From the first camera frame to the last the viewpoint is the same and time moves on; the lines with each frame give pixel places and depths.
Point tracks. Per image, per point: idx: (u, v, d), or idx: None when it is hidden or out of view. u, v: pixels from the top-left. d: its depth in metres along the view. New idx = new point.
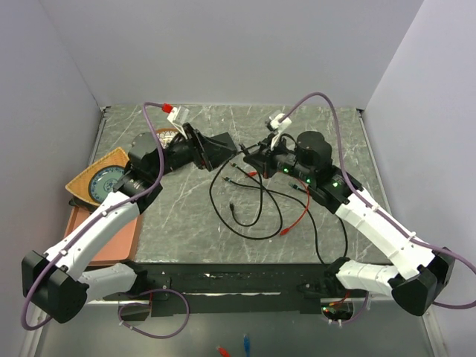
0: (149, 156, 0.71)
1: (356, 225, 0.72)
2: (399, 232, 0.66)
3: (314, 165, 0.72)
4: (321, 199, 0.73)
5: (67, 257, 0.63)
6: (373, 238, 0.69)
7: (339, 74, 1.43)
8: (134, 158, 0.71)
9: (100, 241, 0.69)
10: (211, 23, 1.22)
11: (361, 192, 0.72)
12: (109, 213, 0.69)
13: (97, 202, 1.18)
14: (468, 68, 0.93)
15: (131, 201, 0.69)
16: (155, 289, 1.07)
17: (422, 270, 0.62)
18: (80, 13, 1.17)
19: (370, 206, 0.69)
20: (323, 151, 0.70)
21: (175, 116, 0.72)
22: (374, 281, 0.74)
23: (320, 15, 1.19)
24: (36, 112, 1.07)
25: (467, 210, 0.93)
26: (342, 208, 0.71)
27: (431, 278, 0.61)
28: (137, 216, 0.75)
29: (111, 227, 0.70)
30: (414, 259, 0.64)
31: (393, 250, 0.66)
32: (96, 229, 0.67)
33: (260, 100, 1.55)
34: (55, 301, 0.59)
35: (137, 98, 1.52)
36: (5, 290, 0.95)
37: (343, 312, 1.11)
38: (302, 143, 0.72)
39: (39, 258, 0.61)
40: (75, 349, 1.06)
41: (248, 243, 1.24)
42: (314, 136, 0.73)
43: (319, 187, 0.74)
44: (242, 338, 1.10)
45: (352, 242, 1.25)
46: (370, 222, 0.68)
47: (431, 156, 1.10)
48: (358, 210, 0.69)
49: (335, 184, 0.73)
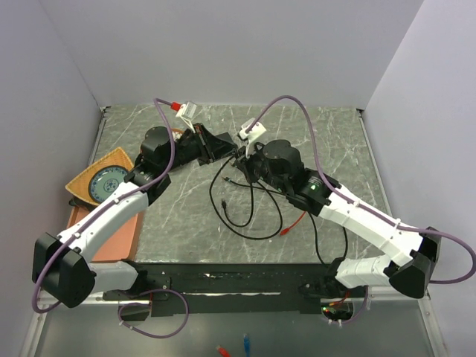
0: (161, 148, 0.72)
1: (342, 224, 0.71)
2: (387, 222, 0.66)
3: (287, 172, 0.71)
4: (302, 205, 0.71)
5: (79, 239, 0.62)
6: (362, 232, 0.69)
7: (339, 74, 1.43)
8: (147, 149, 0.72)
9: (109, 228, 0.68)
10: (212, 23, 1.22)
11: (341, 190, 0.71)
12: (122, 200, 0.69)
13: (97, 202, 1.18)
14: (468, 68, 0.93)
15: (141, 190, 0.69)
16: (155, 289, 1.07)
17: (416, 255, 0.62)
18: (81, 13, 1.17)
19: (352, 202, 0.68)
20: (292, 155, 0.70)
21: (184, 109, 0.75)
22: (372, 274, 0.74)
23: (321, 15, 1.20)
24: (35, 112, 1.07)
25: (467, 210, 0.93)
26: (326, 210, 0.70)
27: (425, 262, 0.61)
28: (146, 207, 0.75)
29: (122, 214, 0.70)
30: (405, 245, 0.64)
31: (384, 240, 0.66)
32: (108, 216, 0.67)
33: (261, 100, 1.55)
34: (66, 284, 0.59)
35: (138, 98, 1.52)
36: (5, 290, 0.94)
37: (343, 312, 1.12)
38: (269, 152, 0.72)
39: (53, 240, 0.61)
40: (75, 349, 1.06)
41: (248, 243, 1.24)
42: (277, 143, 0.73)
43: (297, 193, 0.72)
44: (242, 338, 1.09)
45: (352, 242, 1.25)
46: (355, 218, 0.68)
47: (433, 157, 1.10)
48: (342, 209, 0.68)
49: (312, 186, 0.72)
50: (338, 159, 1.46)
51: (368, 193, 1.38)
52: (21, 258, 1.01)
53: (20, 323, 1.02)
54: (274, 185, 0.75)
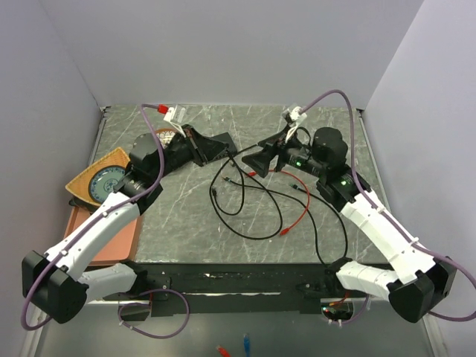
0: (150, 156, 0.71)
1: (361, 226, 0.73)
2: (403, 237, 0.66)
3: (328, 161, 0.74)
4: (329, 196, 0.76)
5: (68, 256, 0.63)
6: (375, 240, 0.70)
7: (339, 74, 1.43)
8: (135, 158, 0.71)
9: (99, 242, 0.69)
10: (212, 23, 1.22)
11: (370, 194, 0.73)
12: (109, 214, 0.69)
13: (97, 202, 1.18)
14: (468, 68, 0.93)
15: (131, 201, 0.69)
16: (155, 289, 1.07)
17: (421, 275, 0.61)
18: (81, 13, 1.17)
19: (375, 207, 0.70)
20: (340, 149, 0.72)
21: (172, 115, 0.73)
22: (373, 284, 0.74)
23: (320, 14, 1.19)
24: (35, 112, 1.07)
25: (466, 210, 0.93)
26: (347, 207, 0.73)
27: (428, 284, 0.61)
28: (137, 216, 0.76)
29: (111, 227, 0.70)
30: (413, 263, 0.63)
31: (394, 253, 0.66)
32: (97, 230, 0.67)
33: (260, 100, 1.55)
34: (56, 300, 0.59)
35: (138, 98, 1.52)
36: (5, 290, 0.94)
37: (343, 312, 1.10)
38: (321, 137, 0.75)
39: (39, 258, 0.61)
40: (75, 349, 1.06)
41: (248, 243, 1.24)
42: (332, 132, 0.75)
43: (329, 184, 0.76)
44: (242, 338, 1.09)
45: (352, 242, 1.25)
46: (374, 222, 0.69)
47: (432, 156, 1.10)
48: (364, 211, 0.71)
49: (343, 181, 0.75)
50: None
51: None
52: (21, 258, 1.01)
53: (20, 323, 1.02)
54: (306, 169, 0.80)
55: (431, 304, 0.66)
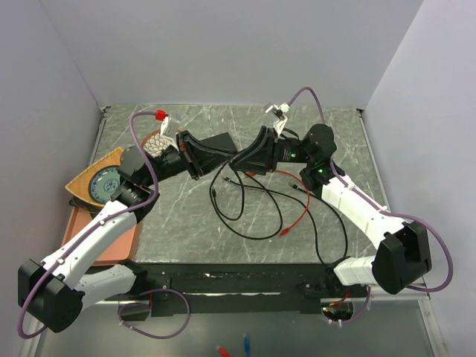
0: (138, 170, 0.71)
1: (338, 206, 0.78)
2: (371, 206, 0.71)
3: (315, 156, 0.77)
4: (308, 184, 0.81)
5: (63, 266, 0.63)
6: (350, 214, 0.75)
7: (340, 74, 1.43)
8: (124, 174, 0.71)
9: (97, 251, 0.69)
10: (212, 23, 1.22)
11: (343, 177, 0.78)
12: (106, 222, 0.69)
13: (98, 202, 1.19)
14: (468, 68, 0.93)
15: (129, 210, 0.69)
16: (155, 289, 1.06)
17: (388, 235, 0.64)
18: (81, 13, 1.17)
19: (346, 185, 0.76)
20: (328, 149, 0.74)
21: (166, 129, 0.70)
22: (363, 268, 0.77)
23: (320, 14, 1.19)
24: (34, 111, 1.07)
25: (466, 210, 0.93)
26: (324, 190, 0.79)
27: (396, 242, 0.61)
28: (134, 224, 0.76)
29: (108, 236, 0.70)
30: (383, 226, 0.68)
31: (366, 222, 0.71)
32: (93, 239, 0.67)
33: (261, 100, 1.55)
34: (51, 309, 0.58)
35: (138, 98, 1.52)
36: (6, 290, 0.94)
37: (343, 312, 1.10)
38: (314, 134, 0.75)
39: (36, 267, 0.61)
40: (76, 349, 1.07)
41: (248, 243, 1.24)
42: (325, 131, 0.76)
43: (312, 174, 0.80)
44: (242, 338, 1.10)
45: (352, 242, 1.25)
46: (346, 198, 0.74)
47: (432, 155, 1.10)
48: (336, 190, 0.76)
49: (320, 170, 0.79)
50: (338, 159, 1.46)
51: (368, 193, 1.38)
52: (21, 258, 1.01)
53: None
54: (300, 159, 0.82)
55: (416, 274, 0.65)
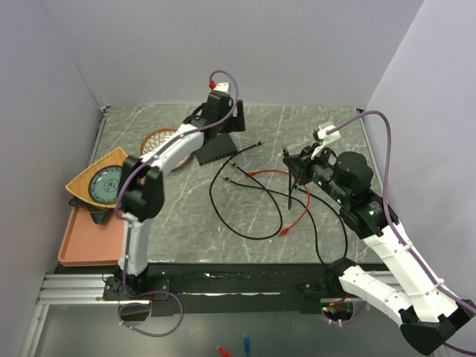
0: (222, 102, 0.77)
1: (384, 257, 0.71)
2: (428, 278, 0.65)
3: (352, 187, 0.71)
4: (352, 223, 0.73)
5: (158, 161, 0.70)
6: (399, 275, 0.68)
7: (339, 74, 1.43)
8: (210, 98, 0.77)
9: (177, 158, 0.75)
10: (213, 21, 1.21)
11: (397, 226, 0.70)
12: (185, 137, 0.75)
13: (98, 203, 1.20)
14: (467, 68, 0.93)
15: (201, 130, 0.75)
16: (156, 291, 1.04)
17: (442, 320, 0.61)
18: (81, 13, 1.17)
19: (403, 244, 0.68)
20: (363, 173, 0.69)
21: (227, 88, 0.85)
22: (382, 303, 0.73)
23: (320, 13, 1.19)
24: (35, 111, 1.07)
25: (467, 208, 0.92)
26: (372, 238, 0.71)
27: (449, 330, 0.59)
28: (200, 146, 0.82)
29: (186, 148, 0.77)
30: (437, 306, 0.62)
31: (417, 292, 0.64)
32: (176, 146, 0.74)
33: (260, 100, 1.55)
34: (144, 199, 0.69)
35: (138, 98, 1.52)
36: (7, 290, 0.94)
37: (344, 312, 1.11)
38: (343, 162, 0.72)
39: (135, 160, 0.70)
40: (75, 349, 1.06)
41: (248, 243, 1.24)
42: (355, 158, 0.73)
43: (352, 211, 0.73)
44: (242, 338, 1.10)
45: (352, 242, 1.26)
46: (400, 259, 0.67)
47: (432, 155, 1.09)
48: (390, 246, 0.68)
49: (370, 211, 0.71)
50: None
51: None
52: (21, 258, 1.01)
53: (21, 321, 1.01)
54: (327, 190, 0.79)
55: None
